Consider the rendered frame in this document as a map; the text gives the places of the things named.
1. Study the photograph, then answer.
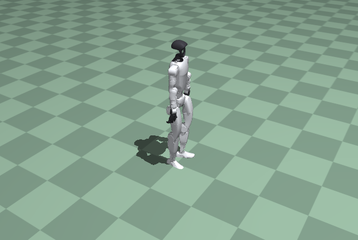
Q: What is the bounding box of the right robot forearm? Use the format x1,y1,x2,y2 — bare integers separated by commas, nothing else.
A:
169,90,177,114

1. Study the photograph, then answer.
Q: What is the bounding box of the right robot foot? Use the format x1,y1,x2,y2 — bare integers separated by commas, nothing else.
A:
167,158,183,169

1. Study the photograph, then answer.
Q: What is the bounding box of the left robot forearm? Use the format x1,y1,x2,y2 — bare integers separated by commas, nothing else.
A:
184,79,190,94

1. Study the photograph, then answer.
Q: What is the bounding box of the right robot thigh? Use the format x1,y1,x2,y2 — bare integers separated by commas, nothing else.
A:
166,106,182,141

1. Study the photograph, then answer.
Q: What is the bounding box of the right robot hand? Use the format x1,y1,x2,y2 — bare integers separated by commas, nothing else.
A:
167,110,177,123

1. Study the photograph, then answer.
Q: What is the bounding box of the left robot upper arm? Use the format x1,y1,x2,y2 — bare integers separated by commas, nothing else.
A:
184,56,191,80

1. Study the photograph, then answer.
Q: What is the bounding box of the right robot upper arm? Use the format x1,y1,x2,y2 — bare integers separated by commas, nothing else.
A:
168,65,178,93

